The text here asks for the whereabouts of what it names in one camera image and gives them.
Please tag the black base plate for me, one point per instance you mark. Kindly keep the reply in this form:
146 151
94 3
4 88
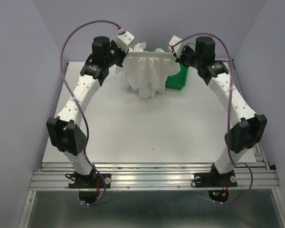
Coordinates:
212 180
92 181

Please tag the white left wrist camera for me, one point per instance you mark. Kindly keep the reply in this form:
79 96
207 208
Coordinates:
124 39

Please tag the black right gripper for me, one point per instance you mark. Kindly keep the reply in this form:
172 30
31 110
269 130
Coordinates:
181 60

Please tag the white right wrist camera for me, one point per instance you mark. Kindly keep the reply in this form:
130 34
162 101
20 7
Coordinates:
176 46

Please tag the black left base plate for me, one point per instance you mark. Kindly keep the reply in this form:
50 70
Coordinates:
92 181

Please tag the white skirt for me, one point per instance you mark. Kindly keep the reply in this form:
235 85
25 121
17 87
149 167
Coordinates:
147 71

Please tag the green plastic bin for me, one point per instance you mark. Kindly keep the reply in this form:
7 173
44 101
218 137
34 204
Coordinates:
178 79

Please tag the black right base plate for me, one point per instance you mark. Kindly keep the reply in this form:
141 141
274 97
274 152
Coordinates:
212 180

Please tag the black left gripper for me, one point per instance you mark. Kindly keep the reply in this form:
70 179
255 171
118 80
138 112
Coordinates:
113 44

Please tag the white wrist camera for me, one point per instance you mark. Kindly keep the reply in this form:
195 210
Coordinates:
124 39
176 46

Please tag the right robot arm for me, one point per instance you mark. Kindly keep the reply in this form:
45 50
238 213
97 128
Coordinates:
245 126

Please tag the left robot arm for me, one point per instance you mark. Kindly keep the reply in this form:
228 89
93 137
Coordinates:
64 129

